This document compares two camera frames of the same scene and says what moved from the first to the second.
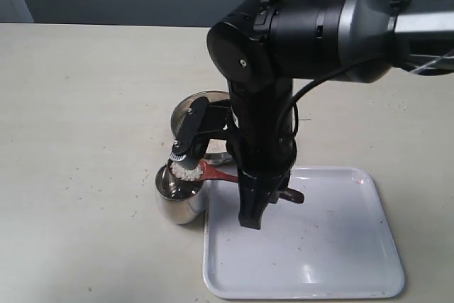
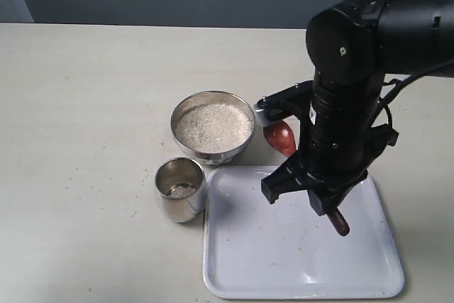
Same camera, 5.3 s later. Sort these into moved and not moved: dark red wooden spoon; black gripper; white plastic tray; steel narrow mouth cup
Moved: black gripper; dark red wooden spoon
Not moved: steel narrow mouth cup; white plastic tray
